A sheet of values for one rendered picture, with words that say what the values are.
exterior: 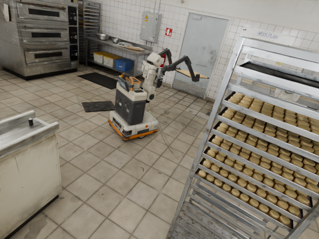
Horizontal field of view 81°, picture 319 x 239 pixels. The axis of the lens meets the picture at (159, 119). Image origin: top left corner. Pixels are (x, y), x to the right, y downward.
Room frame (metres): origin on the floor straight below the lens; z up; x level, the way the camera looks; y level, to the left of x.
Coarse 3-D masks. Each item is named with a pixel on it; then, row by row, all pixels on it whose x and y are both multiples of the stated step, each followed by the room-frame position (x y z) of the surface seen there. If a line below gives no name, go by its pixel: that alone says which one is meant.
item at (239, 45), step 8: (240, 40) 0.93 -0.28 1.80; (240, 48) 0.92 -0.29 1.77; (232, 56) 0.93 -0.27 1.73; (232, 64) 0.92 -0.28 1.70; (232, 72) 0.93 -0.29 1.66; (224, 80) 0.93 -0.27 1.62; (224, 88) 0.92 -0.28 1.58; (216, 96) 0.93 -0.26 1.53; (216, 104) 0.93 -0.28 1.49; (216, 112) 0.92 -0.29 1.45; (208, 120) 0.93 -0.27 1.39; (208, 128) 0.92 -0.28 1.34; (208, 136) 0.94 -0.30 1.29; (200, 144) 0.93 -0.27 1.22; (200, 152) 0.92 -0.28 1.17; (192, 168) 0.93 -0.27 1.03; (192, 176) 0.92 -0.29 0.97; (184, 192) 0.93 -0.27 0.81; (184, 200) 0.93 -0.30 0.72; (176, 216) 0.92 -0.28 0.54; (168, 232) 0.93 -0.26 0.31
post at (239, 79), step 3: (246, 57) 1.33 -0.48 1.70; (249, 57) 1.32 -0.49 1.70; (243, 63) 1.33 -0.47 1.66; (237, 78) 1.33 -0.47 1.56; (240, 78) 1.32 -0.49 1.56; (237, 81) 1.33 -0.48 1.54; (240, 81) 1.32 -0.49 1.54; (198, 180) 1.33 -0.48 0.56; (198, 183) 1.32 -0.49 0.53; (189, 207) 1.33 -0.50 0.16
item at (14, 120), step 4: (28, 112) 1.35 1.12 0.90; (32, 112) 1.37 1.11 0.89; (16, 116) 1.26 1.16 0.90; (20, 116) 1.28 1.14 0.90; (24, 116) 1.30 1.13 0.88; (28, 116) 1.34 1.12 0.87; (32, 116) 1.37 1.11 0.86; (4, 120) 1.17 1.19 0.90; (8, 120) 1.19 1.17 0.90; (12, 120) 1.21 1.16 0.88; (16, 120) 1.24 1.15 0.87; (20, 120) 1.27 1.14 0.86; (24, 120) 1.30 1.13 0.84; (0, 124) 1.13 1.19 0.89; (4, 124) 1.16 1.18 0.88; (8, 124) 1.18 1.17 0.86; (12, 124) 1.21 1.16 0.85; (0, 128) 1.13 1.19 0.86; (4, 128) 1.15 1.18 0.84
